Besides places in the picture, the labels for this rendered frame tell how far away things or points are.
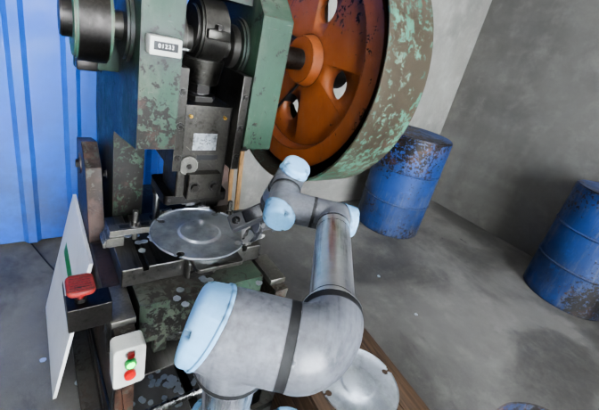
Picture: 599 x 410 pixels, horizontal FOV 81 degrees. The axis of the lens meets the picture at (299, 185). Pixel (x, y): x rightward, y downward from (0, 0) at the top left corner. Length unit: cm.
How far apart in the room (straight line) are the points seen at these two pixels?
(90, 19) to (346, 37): 66
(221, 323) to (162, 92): 62
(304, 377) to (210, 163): 76
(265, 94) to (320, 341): 75
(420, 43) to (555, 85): 296
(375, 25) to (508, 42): 319
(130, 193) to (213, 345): 96
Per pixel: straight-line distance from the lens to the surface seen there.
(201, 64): 103
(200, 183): 107
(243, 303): 47
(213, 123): 105
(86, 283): 100
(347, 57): 112
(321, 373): 48
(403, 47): 96
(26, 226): 246
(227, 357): 47
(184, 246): 108
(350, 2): 116
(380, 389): 144
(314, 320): 48
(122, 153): 129
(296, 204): 80
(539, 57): 400
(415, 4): 103
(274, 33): 103
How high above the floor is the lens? 140
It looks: 23 degrees down
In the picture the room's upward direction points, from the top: 14 degrees clockwise
